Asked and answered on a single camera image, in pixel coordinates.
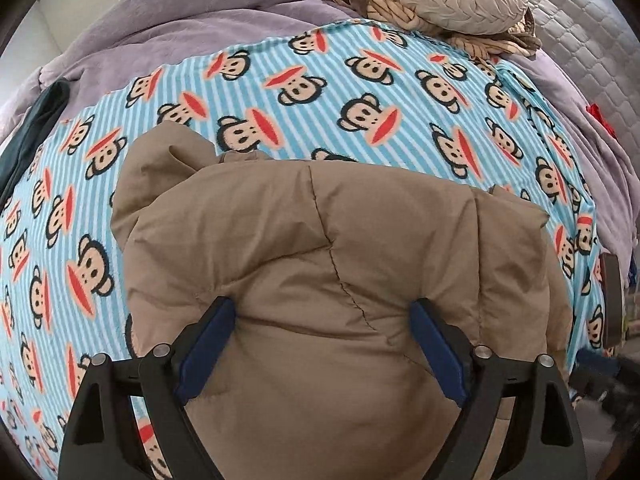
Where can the grey quilted mattress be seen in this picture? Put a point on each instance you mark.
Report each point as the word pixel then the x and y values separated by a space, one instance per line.
pixel 585 35

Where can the purple plush duvet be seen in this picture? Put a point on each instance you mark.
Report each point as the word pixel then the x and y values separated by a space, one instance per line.
pixel 175 5

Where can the brown flat object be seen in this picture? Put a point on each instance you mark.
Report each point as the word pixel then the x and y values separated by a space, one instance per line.
pixel 612 300

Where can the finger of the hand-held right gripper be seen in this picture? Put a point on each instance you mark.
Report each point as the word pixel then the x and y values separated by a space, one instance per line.
pixel 595 365

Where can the tan puffer jacket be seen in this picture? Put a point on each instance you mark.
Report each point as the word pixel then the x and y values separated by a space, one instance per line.
pixel 300 260

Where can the red cloth item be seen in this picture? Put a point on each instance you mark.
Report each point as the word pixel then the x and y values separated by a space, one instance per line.
pixel 600 117

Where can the monkey print striped blanket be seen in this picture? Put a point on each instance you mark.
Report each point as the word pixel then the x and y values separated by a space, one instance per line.
pixel 325 75

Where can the dark teal cloth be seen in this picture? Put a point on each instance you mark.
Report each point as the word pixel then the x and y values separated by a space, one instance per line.
pixel 30 135

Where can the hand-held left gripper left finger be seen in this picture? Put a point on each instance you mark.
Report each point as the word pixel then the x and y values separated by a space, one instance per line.
pixel 205 345

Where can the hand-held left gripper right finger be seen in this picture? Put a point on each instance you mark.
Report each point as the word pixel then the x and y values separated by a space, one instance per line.
pixel 437 347

